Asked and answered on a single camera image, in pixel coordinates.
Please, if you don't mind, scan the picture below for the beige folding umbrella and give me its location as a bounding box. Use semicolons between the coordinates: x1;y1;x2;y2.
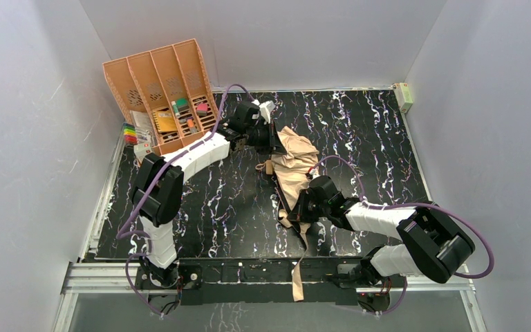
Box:
255;126;322;302

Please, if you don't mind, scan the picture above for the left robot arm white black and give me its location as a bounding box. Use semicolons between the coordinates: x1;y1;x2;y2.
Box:
131;101;286;287

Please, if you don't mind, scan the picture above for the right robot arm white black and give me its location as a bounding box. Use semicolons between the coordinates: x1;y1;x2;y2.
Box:
287;176;475;287

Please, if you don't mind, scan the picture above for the pink black eraser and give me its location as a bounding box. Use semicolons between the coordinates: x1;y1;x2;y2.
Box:
196;102;210;117

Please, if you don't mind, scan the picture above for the green white glue stick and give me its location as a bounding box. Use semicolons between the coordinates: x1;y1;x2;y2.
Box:
171;101;180;118

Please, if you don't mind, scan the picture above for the yellow notebook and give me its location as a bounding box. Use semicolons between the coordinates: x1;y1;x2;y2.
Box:
151;107;178;133

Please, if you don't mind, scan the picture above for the orange plastic file organizer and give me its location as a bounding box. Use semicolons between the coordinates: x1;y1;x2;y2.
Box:
102;39;221;154

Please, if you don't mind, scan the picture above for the white paper card pack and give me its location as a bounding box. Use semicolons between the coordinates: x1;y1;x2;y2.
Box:
130;111;153;133

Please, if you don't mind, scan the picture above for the white red small box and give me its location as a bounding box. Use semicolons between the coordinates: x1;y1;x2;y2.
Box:
133;143;155;166

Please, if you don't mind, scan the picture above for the colourful marker set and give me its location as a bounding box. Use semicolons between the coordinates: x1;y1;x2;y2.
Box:
122;122;138;146

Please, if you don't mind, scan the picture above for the green white box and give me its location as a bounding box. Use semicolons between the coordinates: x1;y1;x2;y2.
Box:
393;82;414;113

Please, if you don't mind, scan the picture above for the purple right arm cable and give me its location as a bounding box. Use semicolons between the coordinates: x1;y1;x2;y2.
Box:
308;154;496;317

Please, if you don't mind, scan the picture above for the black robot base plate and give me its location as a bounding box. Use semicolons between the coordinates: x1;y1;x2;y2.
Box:
135;256;409;307

